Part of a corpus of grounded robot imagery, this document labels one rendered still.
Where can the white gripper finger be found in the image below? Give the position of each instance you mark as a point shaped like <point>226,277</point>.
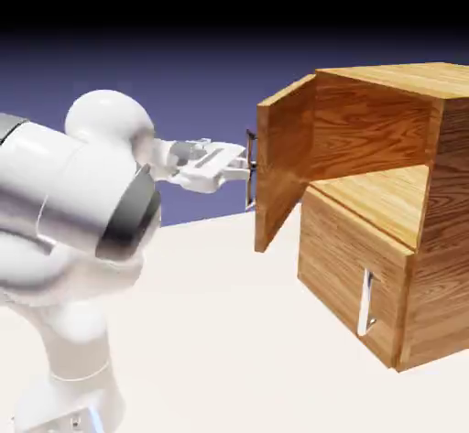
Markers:
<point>242,160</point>
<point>236,175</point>

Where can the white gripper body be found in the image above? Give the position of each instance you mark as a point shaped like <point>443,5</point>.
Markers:
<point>205,169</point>

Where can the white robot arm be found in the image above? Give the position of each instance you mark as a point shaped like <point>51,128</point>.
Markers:
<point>73,184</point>

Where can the open wooden cabinet door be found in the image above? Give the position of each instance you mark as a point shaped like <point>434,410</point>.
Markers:
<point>278,169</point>

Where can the closed wooden cabinet door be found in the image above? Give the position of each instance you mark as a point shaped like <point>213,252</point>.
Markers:
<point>340,257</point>

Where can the light wood cabinet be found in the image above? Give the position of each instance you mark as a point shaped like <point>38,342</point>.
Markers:
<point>432,220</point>

